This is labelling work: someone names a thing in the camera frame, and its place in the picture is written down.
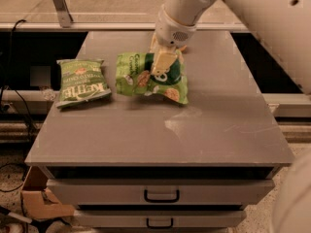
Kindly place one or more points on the orange fruit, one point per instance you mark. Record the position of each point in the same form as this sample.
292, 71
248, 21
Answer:
183, 48

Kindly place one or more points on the grey upper drawer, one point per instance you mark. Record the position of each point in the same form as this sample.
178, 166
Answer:
80, 192

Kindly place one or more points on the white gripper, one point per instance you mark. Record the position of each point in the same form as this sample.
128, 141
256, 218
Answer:
170, 33

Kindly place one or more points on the grey drawer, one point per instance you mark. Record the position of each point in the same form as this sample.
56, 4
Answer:
80, 192
159, 219

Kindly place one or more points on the green Kettle jalapeno chip bag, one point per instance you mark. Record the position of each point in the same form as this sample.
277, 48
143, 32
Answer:
82, 80

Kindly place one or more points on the cardboard box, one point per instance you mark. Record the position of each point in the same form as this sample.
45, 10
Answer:
38, 201

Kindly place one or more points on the left metal railing bracket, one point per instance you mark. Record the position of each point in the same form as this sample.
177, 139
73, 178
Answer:
64, 18

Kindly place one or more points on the green rice chip bag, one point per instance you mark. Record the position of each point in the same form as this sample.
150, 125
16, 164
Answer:
133, 77

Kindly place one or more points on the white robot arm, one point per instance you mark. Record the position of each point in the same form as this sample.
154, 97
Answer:
282, 27

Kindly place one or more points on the grey lower drawer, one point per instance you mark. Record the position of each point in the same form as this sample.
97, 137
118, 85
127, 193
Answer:
159, 219

